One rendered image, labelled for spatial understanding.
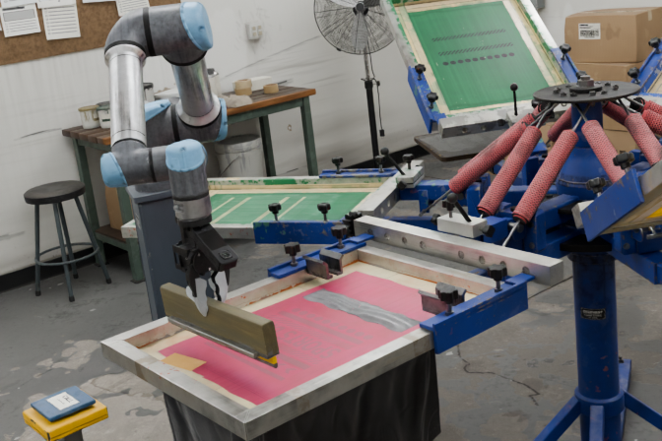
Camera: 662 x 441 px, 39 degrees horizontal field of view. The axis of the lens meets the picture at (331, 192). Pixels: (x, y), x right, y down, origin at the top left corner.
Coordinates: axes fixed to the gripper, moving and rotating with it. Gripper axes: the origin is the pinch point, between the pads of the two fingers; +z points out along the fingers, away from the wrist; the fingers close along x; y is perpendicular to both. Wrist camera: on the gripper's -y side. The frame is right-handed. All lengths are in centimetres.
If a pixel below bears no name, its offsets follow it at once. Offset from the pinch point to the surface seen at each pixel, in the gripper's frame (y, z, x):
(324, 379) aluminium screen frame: -27.7, 10.2, -6.1
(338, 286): 15.4, 13.9, -45.3
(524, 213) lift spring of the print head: -8, 3, -91
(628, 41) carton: 177, 13, -417
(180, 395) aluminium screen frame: -6.2, 12.3, 14.0
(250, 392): -14.2, 13.8, 2.7
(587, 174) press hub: -4, 2, -124
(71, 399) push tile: 11.0, 12.3, 29.7
